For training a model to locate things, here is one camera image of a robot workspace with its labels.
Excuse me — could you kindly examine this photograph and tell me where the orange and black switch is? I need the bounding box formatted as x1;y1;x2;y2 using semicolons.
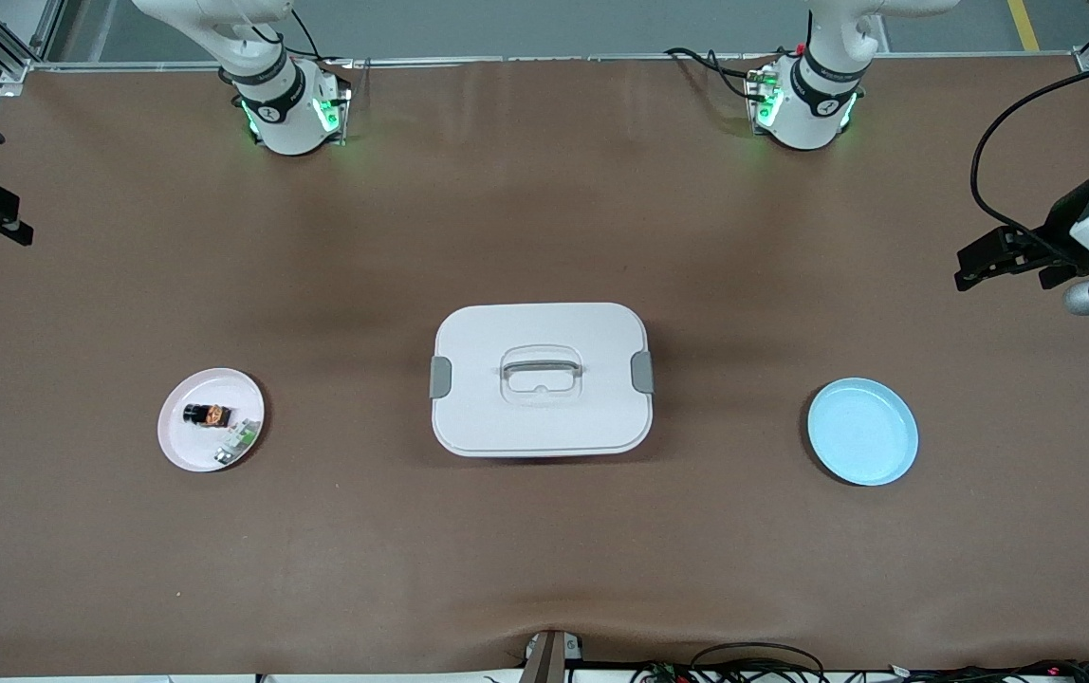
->
181;402;233;431

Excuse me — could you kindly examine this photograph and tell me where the light blue round plate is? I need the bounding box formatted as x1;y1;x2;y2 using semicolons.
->
807;378;920;488

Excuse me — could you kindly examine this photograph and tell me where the pink round plate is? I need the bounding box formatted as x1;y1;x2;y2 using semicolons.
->
157;367;266;473

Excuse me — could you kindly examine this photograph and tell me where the white lidded storage box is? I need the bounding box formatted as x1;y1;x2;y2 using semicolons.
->
429;303;656;459

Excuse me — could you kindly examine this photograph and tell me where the brown table mat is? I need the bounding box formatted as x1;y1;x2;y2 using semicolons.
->
0;54;1089;677

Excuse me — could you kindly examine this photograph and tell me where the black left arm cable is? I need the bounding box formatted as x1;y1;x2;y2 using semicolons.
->
969;52;1089;257

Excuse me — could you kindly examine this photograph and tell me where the green and white switch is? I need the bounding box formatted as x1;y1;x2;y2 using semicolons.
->
213;418;260;467

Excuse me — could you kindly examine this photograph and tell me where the black right base cable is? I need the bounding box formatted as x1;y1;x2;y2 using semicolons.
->
265;8;356;69

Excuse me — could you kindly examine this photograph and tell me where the black base cable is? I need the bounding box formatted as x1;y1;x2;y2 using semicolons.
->
664;46;766;102
265;8;356;69

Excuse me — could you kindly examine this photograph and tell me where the black left base cable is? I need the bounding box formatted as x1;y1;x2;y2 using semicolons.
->
664;46;766;102

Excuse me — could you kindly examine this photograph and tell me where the silver table edge rail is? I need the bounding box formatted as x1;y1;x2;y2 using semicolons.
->
28;52;1089;73

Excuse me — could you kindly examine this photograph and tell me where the black cable bundle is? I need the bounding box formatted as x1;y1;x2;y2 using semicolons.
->
630;642;1089;683

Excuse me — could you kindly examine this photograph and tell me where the metal clamp bracket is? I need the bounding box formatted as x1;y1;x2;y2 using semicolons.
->
523;628;586;683

